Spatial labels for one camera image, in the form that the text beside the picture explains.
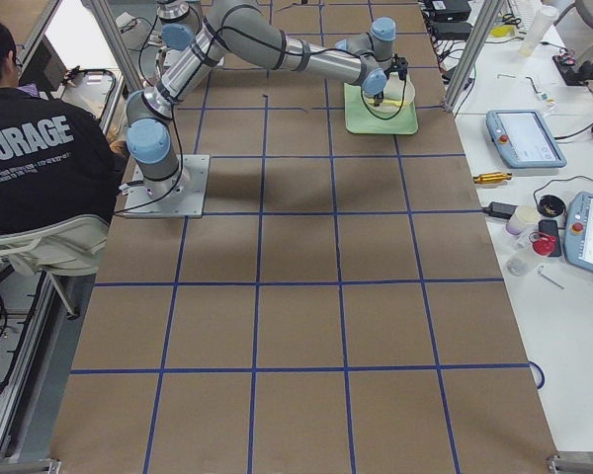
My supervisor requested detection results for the aluminium frame post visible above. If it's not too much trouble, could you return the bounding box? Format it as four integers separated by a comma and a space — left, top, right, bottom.
443, 0, 503, 112

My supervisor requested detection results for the blue teach pendant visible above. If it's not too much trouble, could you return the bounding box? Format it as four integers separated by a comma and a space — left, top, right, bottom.
485, 110, 567, 169
564, 192, 593, 272

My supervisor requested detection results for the yellow plastic fork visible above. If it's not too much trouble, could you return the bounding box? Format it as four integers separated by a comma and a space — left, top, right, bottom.
366, 98, 409, 108

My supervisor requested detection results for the white round plate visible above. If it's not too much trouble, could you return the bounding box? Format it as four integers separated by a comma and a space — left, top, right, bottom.
362, 74, 415, 118

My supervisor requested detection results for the white paper cup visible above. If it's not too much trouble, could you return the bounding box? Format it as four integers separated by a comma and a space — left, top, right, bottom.
505, 205, 540, 236

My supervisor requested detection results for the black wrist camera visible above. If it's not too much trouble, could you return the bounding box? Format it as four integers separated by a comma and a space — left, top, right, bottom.
388, 54, 408, 81

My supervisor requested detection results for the seated person in black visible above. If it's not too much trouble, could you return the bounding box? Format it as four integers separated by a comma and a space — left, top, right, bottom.
0, 23, 128, 235

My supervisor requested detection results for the light green tray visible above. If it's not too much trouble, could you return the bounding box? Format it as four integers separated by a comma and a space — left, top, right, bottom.
344, 82, 418, 135

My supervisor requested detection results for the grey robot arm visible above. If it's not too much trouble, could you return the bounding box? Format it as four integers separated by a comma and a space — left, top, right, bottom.
120, 1, 396, 217
156, 0, 204, 51

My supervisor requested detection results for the white office chair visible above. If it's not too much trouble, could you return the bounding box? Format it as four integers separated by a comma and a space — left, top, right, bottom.
0, 214, 113, 321

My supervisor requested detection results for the black power adapter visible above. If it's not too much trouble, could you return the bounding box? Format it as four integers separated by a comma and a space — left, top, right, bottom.
482, 201, 517, 220

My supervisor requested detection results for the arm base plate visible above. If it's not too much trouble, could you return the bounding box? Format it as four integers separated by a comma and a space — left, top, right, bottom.
157, 46, 228, 68
119, 154, 211, 218

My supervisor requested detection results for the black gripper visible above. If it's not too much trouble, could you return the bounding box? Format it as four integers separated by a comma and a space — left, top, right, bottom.
373, 91, 385, 108

